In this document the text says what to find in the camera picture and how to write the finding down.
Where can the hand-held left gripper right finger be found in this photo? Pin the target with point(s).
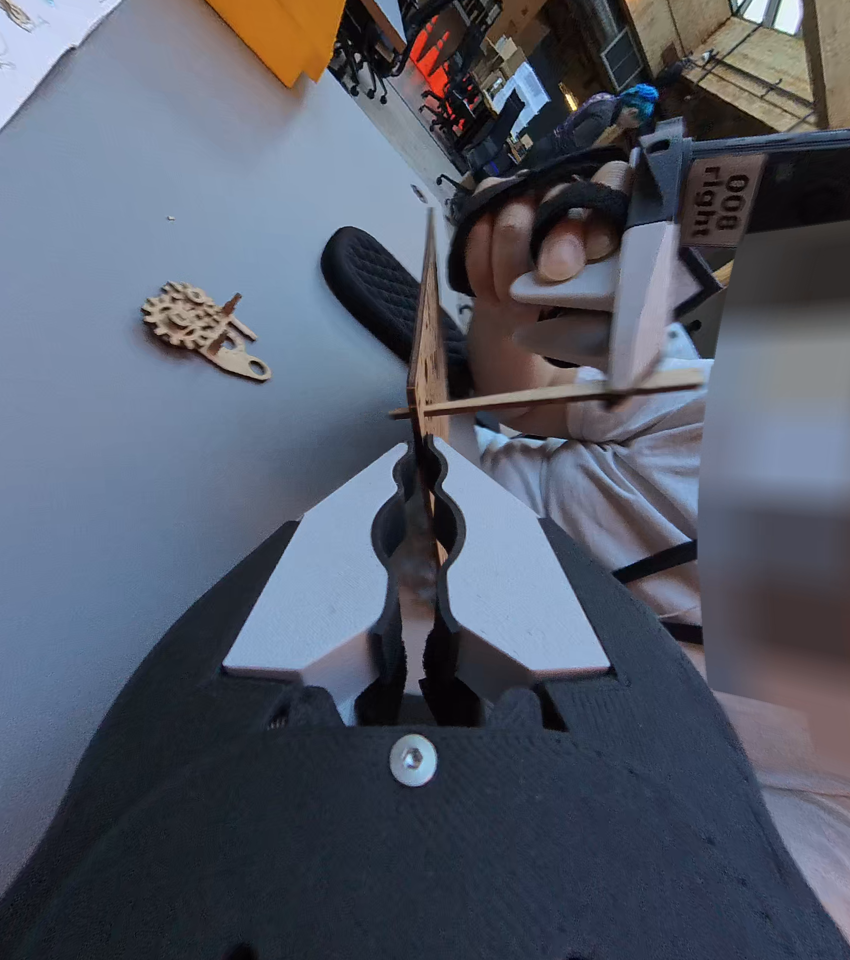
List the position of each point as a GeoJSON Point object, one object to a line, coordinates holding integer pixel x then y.
{"type": "Point", "coordinates": [515, 600]}

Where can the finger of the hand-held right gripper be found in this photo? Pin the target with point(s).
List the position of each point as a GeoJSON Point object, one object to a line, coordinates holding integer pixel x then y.
{"type": "Point", "coordinates": [638, 315]}

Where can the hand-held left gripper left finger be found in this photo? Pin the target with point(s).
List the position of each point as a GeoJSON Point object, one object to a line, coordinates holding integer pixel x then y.
{"type": "Point", "coordinates": [305, 600]}

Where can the thin wooden stick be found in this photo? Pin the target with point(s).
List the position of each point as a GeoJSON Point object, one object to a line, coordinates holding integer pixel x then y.
{"type": "Point", "coordinates": [515, 403]}

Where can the wooden laser-cut parts sheet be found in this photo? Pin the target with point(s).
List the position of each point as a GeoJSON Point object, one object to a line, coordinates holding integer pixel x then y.
{"type": "Point", "coordinates": [428, 360]}

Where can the wooden gear assembly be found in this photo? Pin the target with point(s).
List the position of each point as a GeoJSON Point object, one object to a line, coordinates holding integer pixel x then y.
{"type": "Point", "coordinates": [185, 322]}

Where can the person's right forearm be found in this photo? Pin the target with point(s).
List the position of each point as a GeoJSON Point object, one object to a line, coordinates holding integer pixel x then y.
{"type": "Point", "coordinates": [515, 379]}

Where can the person's right hand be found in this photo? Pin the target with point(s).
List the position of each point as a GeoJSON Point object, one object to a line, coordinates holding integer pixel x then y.
{"type": "Point", "coordinates": [492, 300]}

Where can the black-and-white marker sign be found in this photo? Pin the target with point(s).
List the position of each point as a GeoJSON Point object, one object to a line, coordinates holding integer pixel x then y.
{"type": "Point", "coordinates": [698, 289]}

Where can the person's white shirt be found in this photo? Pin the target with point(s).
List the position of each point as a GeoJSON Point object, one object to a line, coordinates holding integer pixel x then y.
{"type": "Point", "coordinates": [619, 487]}

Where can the skylight window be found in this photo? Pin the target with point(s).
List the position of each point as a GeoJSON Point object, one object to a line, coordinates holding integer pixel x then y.
{"type": "Point", "coordinates": [769, 15]}

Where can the black wrist rest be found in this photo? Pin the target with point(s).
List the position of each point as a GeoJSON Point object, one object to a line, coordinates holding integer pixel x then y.
{"type": "Point", "coordinates": [372, 292]}

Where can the row of black office chairs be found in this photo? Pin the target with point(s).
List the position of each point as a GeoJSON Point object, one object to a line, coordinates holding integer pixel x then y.
{"type": "Point", "coordinates": [365, 60]}

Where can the yellow plastic bin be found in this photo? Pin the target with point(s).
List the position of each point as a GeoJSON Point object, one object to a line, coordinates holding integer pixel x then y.
{"type": "Point", "coordinates": [282, 30]}

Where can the wall air vent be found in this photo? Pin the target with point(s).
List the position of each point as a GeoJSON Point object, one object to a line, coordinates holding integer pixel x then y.
{"type": "Point", "coordinates": [623, 60]}

